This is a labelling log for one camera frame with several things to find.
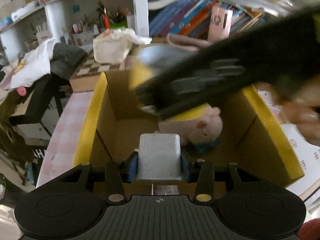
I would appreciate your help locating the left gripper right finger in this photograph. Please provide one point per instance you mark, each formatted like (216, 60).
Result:
(201, 173)

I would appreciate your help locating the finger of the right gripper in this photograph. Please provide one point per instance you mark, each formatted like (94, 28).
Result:
(169, 99)

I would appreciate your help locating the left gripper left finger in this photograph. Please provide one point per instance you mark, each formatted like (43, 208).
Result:
(118, 173)

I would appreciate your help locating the yellow tape roll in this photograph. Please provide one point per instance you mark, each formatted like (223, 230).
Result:
(158, 63)

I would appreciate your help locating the pink plush pig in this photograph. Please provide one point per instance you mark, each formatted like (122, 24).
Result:
(197, 130)

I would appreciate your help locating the white charger plug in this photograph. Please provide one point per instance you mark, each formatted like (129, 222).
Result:
(159, 157)

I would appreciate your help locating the white spray bottle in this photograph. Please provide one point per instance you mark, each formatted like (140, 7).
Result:
(164, 190)

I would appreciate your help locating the purple pink towel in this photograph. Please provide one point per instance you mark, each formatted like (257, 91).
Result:
(186, 42)

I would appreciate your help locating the pink printed tablecloth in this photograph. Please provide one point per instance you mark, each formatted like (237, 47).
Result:
(106, 122)

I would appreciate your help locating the tissue pack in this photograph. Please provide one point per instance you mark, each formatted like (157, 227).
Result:
(113, 45)

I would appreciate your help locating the pink pencil holder box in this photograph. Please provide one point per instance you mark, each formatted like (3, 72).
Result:
(220, 24)

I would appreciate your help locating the wooden chessboard box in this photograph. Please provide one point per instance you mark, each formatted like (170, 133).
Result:
(88, 71)

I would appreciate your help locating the row of blue books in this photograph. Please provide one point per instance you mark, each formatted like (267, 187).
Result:
(192, 18)

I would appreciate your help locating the white clothes pile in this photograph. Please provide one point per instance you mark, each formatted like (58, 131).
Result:
(49, 57)

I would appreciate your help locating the white bookshelf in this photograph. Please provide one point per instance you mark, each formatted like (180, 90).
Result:
(61, 14)

